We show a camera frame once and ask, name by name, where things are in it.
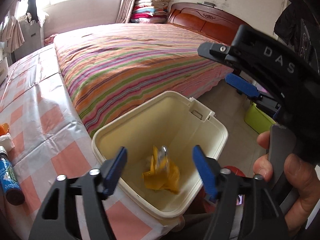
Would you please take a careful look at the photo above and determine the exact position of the blue spray bottle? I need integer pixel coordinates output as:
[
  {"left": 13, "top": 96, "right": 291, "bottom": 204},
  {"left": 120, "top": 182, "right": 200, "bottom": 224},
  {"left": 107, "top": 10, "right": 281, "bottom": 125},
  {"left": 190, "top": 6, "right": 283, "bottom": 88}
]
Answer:
[{"left": 0, "top": 146, "right": 25, "bottom": 206}]

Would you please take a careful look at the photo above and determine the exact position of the black hanging bag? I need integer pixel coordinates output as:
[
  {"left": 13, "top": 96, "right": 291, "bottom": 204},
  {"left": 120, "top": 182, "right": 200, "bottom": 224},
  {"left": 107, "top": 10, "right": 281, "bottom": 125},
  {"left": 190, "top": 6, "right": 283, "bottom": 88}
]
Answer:
[{"left": 274, "top": 0, "right": 319, "bottom": 72}]

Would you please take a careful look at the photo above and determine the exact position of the stack of folded blankets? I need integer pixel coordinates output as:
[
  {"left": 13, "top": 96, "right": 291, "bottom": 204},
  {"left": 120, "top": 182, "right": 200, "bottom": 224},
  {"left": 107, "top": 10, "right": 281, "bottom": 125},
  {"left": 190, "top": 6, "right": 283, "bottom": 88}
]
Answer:
[{"left": 130, "top": 0, "right": 170, "bottom": 24}]

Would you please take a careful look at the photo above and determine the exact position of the lime green plastic tub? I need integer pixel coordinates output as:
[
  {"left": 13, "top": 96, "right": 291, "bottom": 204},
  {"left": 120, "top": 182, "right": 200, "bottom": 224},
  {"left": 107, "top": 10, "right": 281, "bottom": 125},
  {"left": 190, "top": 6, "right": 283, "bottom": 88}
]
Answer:
[{"left": 244, "top": 102, "right": 276, "bottom": 134}]

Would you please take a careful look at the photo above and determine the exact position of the checkered plastic tablecloth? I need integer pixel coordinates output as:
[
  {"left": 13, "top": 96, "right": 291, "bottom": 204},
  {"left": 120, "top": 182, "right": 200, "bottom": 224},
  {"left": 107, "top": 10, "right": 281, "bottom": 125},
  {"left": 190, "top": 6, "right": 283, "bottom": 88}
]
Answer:
[{"left": 1, "top": 46, "right": 99, "bottom": 239}]

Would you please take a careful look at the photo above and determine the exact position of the yellow wrapper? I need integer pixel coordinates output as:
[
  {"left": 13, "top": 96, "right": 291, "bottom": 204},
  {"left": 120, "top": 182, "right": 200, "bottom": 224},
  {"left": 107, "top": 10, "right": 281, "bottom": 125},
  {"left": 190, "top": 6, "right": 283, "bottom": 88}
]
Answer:
[{"left": 142, "top": 146, "right": 180, "bottom": 194}]

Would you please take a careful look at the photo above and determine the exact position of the red wooden headboard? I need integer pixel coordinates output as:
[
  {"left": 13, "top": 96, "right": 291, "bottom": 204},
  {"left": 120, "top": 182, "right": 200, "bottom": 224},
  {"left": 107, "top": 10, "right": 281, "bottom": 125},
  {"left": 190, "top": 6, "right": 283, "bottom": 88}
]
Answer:
[{"left": 167, "top": 2, "right": 247, "bottom": 45}]

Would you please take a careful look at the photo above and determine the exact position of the orange peel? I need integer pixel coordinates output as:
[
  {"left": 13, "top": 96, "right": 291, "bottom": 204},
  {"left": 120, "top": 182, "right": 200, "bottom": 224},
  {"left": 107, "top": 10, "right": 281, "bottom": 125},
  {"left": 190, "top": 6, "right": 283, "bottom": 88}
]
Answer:
[{"left": 0, "top": 123, "right": 10, "bottom": 136}]

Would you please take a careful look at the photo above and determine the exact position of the striped colourful bedspread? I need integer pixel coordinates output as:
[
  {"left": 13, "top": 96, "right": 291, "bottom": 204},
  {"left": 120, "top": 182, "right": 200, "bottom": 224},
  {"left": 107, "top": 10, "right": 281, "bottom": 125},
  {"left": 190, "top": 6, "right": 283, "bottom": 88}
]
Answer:
[{"left": 53, "top": 23, "right": 232, "bottom": 136}]

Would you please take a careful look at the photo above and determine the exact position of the grey cabinet appliance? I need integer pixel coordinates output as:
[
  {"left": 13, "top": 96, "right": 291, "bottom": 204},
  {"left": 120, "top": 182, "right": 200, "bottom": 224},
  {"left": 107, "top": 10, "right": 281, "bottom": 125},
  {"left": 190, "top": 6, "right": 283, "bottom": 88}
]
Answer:
[{"left": 14, "top": 20, "right": 43, "bottom": 61}]

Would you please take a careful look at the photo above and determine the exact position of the white crumpled tissue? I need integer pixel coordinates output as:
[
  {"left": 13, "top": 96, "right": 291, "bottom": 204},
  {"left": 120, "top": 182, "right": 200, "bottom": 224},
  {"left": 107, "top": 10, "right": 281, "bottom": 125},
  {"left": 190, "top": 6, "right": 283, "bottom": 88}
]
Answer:
[{"left": 0, "top": 133, "right": 15, "bottom": 152}]

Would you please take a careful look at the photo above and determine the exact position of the red plastic stool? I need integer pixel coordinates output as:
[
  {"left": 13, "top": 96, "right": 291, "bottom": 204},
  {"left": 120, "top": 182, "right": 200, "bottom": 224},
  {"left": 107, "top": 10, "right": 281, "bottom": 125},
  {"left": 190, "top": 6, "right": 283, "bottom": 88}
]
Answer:
[{"left": 197, "top": 165, "right": 247, "bottom": 214}]

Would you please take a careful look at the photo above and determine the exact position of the person's right hand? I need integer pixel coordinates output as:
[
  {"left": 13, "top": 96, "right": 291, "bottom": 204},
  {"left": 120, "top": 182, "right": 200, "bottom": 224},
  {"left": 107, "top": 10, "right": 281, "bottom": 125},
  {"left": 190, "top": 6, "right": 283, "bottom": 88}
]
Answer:
[{"left": 253, "top": 131, "right": 319, "bottom": 236}]

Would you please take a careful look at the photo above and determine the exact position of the white round pot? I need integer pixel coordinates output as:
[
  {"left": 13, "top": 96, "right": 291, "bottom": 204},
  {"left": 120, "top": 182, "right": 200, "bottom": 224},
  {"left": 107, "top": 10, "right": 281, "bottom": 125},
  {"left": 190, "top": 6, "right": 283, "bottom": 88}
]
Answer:
[{"left": 0, "top": 57, "right": 9, "bottom": 85}]

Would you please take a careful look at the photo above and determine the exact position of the black hanging garment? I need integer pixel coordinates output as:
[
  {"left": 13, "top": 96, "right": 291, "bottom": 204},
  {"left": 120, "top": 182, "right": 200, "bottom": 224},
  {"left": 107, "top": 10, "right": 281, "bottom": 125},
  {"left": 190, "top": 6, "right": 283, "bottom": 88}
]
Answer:
[{"left": 26, "top": 0, "right": 39, "bottom": 23}]

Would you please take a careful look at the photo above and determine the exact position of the cream plastic trash bin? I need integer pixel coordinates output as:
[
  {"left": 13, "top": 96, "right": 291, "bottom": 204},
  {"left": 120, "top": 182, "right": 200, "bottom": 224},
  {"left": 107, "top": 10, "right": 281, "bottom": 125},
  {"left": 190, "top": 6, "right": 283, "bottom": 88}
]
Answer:
[{"left": 92, "top": 91, "right": 228, "bottom": 220}]

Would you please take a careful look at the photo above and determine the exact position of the pink striped curtain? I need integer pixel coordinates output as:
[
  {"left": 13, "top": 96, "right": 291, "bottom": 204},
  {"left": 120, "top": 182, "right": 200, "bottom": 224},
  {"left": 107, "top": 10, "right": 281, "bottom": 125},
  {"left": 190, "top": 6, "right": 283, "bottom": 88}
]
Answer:
[{"left": 116, "top": 0, "right": 135, "bottom": 23}]

